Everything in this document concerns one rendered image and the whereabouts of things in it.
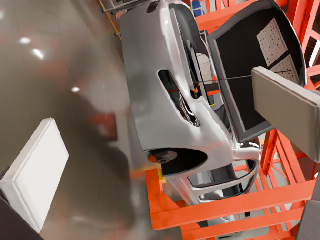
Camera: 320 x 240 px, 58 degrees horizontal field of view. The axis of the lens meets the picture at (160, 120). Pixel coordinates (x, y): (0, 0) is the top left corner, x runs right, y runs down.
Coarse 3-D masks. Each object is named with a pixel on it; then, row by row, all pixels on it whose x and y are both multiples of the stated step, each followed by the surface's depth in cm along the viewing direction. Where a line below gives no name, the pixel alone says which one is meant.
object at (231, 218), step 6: (240, 186) 1030; (228, 216) 783; (234, 216) 794; (246, 216) 1040; (210, 222) 791; (216, 222) 788; (222, 222) 788; (228, 234) 1041; (234, 234) 1055; (240, 234) 1097
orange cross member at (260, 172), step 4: (260, 168) 920; (260, 172) 914; (260, 176) 909; (264, 176) 906; (264, 180) 900; (264, 184) 895; (264, 188) 890; (268, 188) 888; (272, 208) 860; (272, 212) 855; (276, 212) 853; (276, 224) 839; (280, 224) 836; (272, 228) 842; (276, 228) 839; (280, 228) 832; (272, 232) 837; (276, 232) 835
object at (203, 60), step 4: (200, 56) 803; (204, 56) 800; (200, 60) 797; (204, 60) 794; (208, 60) 791; (200, 64) 793; (204, 64) 795; (208, 64) 798; (200, 68) 808; (204, 68) 811; (208, 68) 814; (204, 72) 830; (208, 72) 833; (204, 76) 848; (208, 76) 851; (204, 80) 868
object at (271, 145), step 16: (304, 0) 404; (288, 16) 434; (304, 16) 431; (304, 32) 448; (304, 48) 534; (272, 144) 882; (272, 160) 1107; (272, 176) 1106; (288, 176) 809; (288, 224) 1022
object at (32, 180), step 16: (48, 128) 17; (32, 144) 15; (48, 144) 16; (16, 160) 13; (32, 160) 14; (48, 160) 16; (64, 160) 18; (16, 176) 12; (32, 176) 14; (48, 176) 15; (16, 192) 12; (32, 192) 13; (48, 192) 15; (16, 208) 12; (32, 208) 13; (48, 208) 14; (32, 224) 13
